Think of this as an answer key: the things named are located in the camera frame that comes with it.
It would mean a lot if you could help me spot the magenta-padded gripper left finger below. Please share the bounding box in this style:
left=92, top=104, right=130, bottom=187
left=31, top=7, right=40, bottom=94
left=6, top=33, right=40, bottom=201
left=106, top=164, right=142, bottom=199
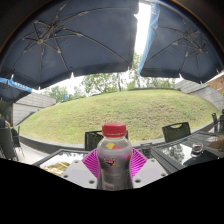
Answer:
left=63, top=148, right=101, bottom=188

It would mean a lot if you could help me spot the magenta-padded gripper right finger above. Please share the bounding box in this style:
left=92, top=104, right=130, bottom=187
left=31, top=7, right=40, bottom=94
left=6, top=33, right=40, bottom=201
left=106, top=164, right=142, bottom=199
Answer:
left=129, top=148, right=169, bottom=189

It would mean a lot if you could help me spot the red-capped drink bottle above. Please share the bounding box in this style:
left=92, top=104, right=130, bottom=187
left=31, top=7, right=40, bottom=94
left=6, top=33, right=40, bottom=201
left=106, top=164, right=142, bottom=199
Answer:
left=95, top=122, right=134, bottom=191

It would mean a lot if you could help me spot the grey umbrella pole stub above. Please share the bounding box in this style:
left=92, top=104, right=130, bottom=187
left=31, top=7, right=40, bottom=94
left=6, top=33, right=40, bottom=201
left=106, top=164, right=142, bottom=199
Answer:
left=139, top=142, right=153, bottom=158

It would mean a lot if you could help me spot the yellow snack packet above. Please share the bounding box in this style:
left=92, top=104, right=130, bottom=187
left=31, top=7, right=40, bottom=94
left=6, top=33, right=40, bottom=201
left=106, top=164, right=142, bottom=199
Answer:
left=41, top=161, right=71, bottom=177

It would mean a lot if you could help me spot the black mesh-back chair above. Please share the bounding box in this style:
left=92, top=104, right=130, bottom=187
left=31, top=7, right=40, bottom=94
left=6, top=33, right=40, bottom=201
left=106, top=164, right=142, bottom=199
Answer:
left=162, top=121, right=192, bottom=144
left=211, top=109, right=224, bottom=133
left=84, top=130, right=129, bottom=152

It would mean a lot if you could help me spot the glass ashtray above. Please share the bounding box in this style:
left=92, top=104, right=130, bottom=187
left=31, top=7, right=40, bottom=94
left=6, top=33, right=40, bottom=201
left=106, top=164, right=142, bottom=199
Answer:
left=191, top=143, right=204, bottom=155

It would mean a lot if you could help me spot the dark wicker chair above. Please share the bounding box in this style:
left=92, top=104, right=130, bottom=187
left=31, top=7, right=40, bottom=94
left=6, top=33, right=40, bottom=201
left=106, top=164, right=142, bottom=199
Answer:
left=0, top=127, right=18, bottom=161
left=11, top=125, right=24, bottom=155

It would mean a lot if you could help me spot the navy umbrella with blue band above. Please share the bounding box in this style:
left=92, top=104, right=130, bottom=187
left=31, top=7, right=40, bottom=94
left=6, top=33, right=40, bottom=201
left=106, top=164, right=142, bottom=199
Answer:
left=0, top=77, right=33, bottom=103

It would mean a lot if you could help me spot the navy umbrella with light-blue flap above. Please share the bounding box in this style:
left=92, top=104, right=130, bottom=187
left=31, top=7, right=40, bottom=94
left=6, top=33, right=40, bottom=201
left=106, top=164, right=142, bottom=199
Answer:
left=137, top=1, right=224, bottom=84

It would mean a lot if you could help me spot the large navy patio umbrella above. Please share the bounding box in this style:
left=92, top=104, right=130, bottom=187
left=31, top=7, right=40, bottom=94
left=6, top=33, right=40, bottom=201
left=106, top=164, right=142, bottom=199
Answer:
left=0, top=0, right=140, bottom=90

